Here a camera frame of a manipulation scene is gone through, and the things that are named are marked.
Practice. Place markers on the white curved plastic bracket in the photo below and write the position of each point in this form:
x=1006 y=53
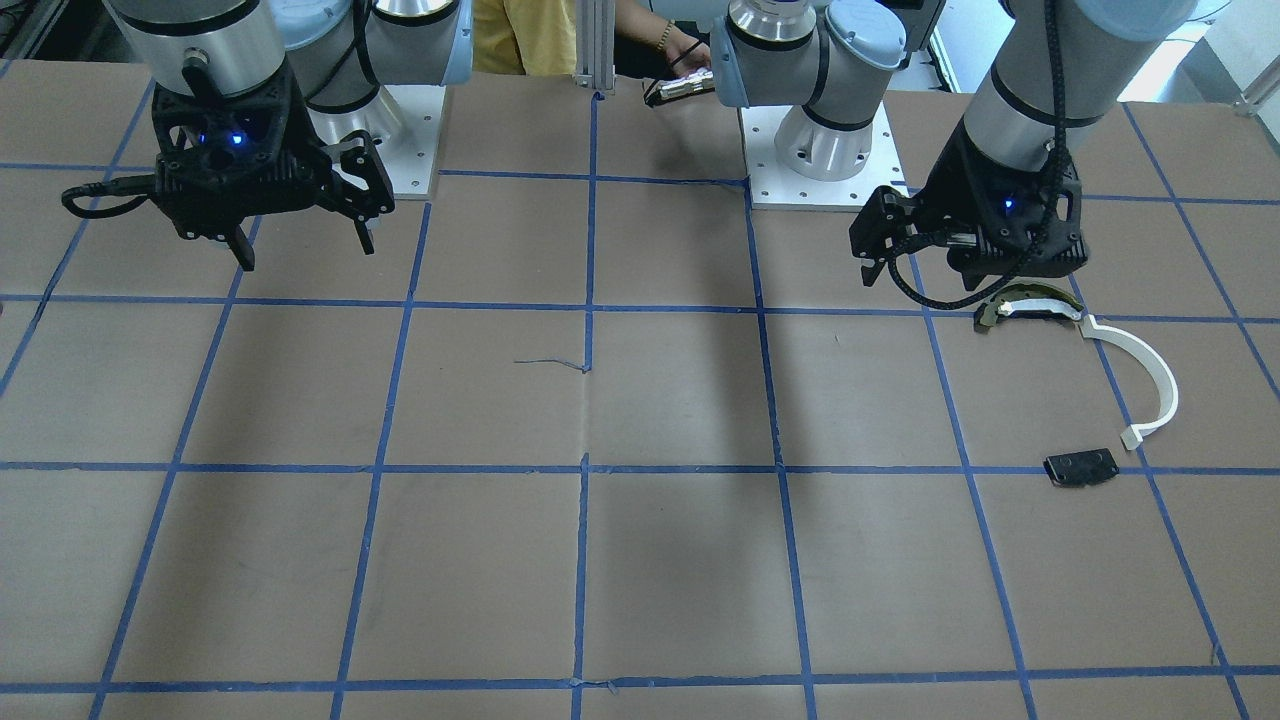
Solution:
x=1165 y=382

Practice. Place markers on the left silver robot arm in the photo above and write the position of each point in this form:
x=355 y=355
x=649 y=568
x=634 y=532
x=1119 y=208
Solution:
x=1057 y=74

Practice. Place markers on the black rectangular brake pad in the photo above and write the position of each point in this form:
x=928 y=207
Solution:
x=1081 y=469

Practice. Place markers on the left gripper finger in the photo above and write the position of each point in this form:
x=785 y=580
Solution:
x=871 y=269

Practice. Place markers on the olive metal brake shoe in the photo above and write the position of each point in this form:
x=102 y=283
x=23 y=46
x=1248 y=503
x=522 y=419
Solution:
x=1027 y=300

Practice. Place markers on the person in yellow shirt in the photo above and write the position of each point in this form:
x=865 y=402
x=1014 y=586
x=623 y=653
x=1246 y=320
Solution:
x=538 y=38

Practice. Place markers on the aluminium frame post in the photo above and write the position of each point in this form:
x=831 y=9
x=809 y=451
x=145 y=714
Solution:
x=595 y=24

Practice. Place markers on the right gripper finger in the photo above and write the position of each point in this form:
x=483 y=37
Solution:
x=364 y=237
x=242 y=248

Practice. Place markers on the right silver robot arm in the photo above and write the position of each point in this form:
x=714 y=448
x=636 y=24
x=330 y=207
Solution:
x=341 y=53

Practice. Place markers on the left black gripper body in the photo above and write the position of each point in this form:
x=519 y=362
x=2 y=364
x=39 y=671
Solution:
x=953 y=190

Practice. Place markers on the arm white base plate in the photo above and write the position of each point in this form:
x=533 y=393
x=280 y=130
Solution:
x=407 y=123
x=794 y=164

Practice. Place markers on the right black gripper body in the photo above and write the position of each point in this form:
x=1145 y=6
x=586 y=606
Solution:
x=352 y=181

